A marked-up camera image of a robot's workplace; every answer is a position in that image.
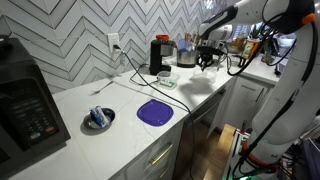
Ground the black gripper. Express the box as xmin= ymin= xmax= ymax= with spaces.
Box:
xmin=196 ymin=46 xmax=223 ymax=72

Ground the white wall outlet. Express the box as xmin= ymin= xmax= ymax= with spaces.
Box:
xmin=107 ymin=33 xmax=119 ymax=53

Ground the left clear lunch box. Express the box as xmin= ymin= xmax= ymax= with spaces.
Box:
xmin=157 ymin=71 xmax=180 ymax=89

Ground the black power cable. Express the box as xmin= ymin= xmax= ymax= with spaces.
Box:
xmin=113 ymin=44 xmax=196 ymax=180

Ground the gold drawer handle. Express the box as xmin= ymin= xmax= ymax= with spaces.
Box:
xmin=149 ymin=142 xmax=173 ymax=165

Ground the metal spoon on counter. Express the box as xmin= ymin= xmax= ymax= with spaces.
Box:
xmin=92 ymin=81 xmax=113 ymax=94

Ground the black coffee maker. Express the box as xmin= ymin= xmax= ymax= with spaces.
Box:
xmin=149 ymin=34 xmax=175 ymax=75

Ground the steel utensil holder pot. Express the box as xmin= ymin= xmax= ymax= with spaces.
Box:
xmin=177 ymin=33 xmax=198 ymax=68

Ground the blue white packet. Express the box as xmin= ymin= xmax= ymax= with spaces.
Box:
xmin=90 ymin=106 xmax=110 ymax=128

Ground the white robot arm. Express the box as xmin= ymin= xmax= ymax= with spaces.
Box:
xmin=199 ymin=0 xmax=320 ymax=167

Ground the purple plastic lid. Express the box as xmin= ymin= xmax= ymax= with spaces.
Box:
xmin=137 ymin=99 xmax=174 ymax=127

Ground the black microwave oven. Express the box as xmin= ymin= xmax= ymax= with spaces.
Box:
xmin=0 ymin=35 xmax=70 ymax=177

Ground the dark round bowl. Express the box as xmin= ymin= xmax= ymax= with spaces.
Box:
xmin=83 ymin=108 xmax=115 ymax=129

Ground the orange green box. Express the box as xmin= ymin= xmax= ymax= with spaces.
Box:
xmin=242 ymin=40 xmax=258 ymax=60

